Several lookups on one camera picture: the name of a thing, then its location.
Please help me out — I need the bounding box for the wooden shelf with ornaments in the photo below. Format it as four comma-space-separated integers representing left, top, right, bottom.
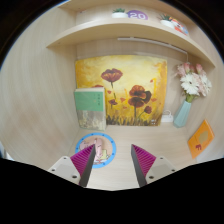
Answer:
46, 0, 217, 68

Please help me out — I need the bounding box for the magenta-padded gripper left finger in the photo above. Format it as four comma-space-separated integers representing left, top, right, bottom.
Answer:
48, 143, 97, 188

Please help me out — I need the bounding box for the green cover book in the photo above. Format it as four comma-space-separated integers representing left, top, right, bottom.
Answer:
73, 87, 108, 132

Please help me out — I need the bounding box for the pink and white flower bouquet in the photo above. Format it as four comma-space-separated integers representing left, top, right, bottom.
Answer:
175, 61, 213, 103

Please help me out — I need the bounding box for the white power strip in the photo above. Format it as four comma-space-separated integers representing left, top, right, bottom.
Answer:
160, 113, 174, 123

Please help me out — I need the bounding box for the yellow poppy flower painting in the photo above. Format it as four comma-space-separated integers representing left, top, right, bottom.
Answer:
74, 54, 169, 127

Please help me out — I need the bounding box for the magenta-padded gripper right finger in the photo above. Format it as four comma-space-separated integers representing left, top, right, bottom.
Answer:
130, 143, 177, 188

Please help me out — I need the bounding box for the teal faceted vase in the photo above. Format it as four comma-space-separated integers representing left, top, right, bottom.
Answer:
173, 99, 193, 129

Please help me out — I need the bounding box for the orange cover book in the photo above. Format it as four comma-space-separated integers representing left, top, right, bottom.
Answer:
187, 119, 216, 160

